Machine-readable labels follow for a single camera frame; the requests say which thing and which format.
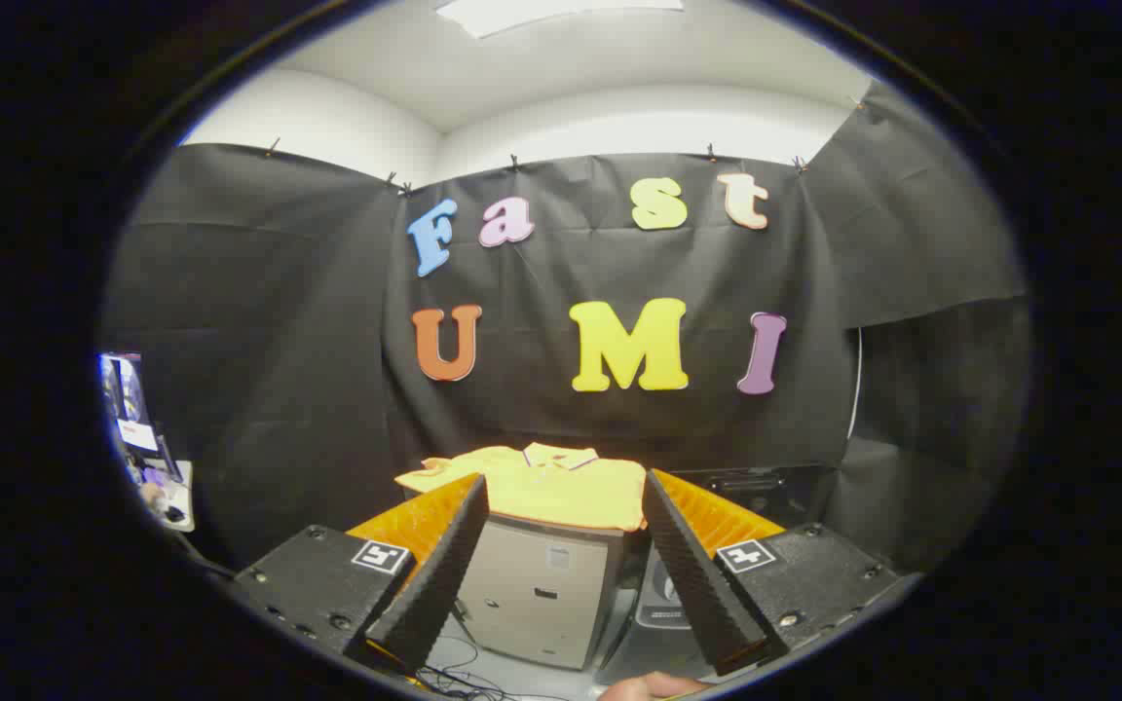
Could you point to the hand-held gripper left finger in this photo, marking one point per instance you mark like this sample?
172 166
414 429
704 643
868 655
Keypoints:
444 584

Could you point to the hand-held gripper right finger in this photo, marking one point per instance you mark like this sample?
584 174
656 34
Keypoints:
707 594

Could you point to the grey washing machine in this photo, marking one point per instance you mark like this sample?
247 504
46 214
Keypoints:
663 589

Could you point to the yellow polo shirt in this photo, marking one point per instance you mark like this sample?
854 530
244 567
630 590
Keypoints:
561 487

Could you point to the white side desk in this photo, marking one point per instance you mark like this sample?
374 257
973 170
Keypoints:
176 497

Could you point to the black backdrop cloth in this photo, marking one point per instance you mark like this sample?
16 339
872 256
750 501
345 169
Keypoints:
279 341

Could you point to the computer monitor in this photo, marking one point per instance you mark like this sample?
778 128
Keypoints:
128 399

